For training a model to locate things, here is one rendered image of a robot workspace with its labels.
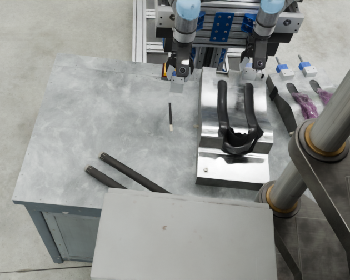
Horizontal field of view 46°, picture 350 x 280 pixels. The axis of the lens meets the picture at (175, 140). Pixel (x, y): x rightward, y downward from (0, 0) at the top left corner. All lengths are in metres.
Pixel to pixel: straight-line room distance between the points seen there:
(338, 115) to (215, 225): 0.27
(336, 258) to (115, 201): 0.50
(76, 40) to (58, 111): 1.47
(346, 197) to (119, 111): 1.11
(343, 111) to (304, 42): 2.72
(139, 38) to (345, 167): 2.16
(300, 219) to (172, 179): 0.65
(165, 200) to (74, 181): 0.81
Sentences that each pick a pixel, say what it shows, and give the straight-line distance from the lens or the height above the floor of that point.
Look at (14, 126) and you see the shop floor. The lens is 2.69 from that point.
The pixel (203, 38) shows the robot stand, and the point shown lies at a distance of 2.08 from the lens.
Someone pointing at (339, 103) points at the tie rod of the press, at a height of 1.66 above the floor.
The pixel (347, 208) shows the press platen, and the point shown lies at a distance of 0.74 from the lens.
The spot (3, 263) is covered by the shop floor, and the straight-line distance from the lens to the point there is 2.31.
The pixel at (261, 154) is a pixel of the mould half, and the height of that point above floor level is 0.87.
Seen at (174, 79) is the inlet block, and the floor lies 0.96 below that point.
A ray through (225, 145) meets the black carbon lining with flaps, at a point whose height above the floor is 0.87.
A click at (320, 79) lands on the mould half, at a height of 0.86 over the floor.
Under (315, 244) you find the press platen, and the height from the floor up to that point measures 1.29.
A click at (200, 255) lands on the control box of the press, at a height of 1.47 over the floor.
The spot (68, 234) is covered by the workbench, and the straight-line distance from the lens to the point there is 1.83.
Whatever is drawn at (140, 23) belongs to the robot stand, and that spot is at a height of 0.23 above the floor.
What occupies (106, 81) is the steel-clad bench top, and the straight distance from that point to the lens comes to 1.77.
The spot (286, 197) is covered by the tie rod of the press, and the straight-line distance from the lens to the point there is 0.92.
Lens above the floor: 2.13
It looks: 56 degrees down
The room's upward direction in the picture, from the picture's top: 10 degrees clockwise
